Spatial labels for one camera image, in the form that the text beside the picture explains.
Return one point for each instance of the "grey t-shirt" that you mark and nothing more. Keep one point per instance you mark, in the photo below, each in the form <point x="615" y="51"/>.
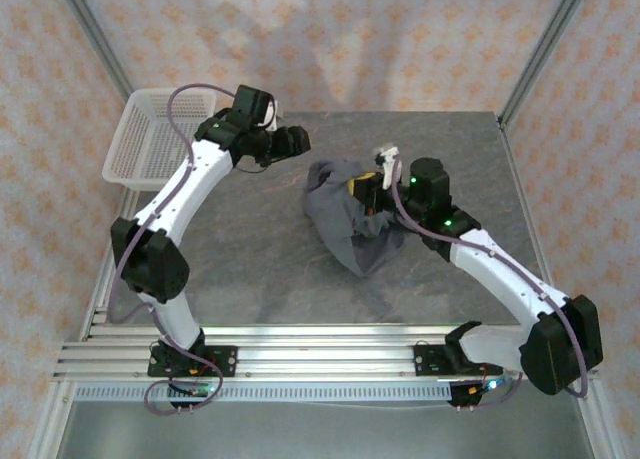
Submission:
<point x="330" y="214"/>

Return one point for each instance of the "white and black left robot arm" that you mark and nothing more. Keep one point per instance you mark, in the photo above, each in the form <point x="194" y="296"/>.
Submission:
<point x="200" y="179"/>

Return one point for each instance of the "white perforated plastic basket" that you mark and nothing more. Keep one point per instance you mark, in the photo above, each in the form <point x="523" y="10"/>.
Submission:
<point x="145" y="139"/>

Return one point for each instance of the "small circuit board with LED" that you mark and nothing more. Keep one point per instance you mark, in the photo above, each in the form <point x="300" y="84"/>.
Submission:
<point x="480" y="389"/>
<point x="197" y="391"/>

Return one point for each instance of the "grey metal lower panel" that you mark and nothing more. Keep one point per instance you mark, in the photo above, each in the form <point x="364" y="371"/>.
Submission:
<point x="325" y="431"/>

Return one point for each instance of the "aluminium table side rail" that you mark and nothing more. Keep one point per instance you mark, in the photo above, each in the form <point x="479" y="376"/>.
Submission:
<point x="530" y="219"/>
<point x="105" y="289"/>

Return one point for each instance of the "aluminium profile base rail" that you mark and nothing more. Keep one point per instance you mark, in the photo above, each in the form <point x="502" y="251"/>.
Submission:
<point x="325" y="354"/>

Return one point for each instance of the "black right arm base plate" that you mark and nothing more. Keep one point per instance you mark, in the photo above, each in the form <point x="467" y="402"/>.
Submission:
<point x="427" y="361"/>

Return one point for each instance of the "aluminium frame post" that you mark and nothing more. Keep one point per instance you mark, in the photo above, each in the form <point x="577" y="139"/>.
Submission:
<point x="95" y="34"/>
<point x="545" y="49"/>

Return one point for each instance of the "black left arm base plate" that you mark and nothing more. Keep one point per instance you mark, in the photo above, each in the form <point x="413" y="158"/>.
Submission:
<point x="225" y="361"/>

